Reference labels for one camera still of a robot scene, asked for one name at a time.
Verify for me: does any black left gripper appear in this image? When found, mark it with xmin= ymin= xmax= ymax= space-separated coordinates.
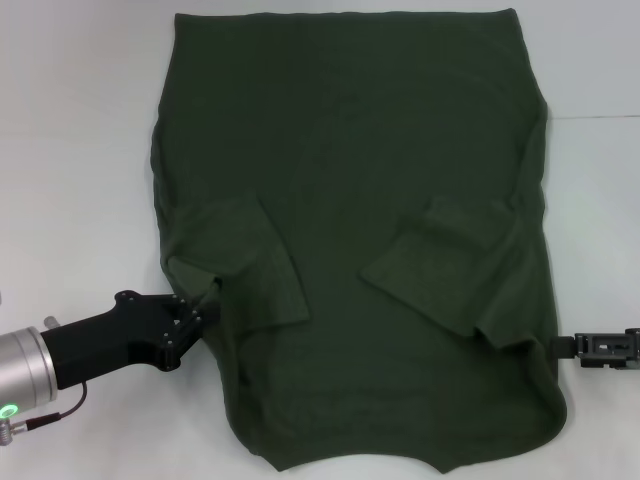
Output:
xmin=39 ymin=287 xmax=222 ymax=390

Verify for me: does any dark green shirt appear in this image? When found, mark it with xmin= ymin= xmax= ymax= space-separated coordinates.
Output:
xmin=149 ymin=8 xmax=569 ymax=461

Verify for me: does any dark left gripper cable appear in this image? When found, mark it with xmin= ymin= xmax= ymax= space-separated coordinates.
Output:
xmin=19 ymin=382 xmax=89 ymax=430

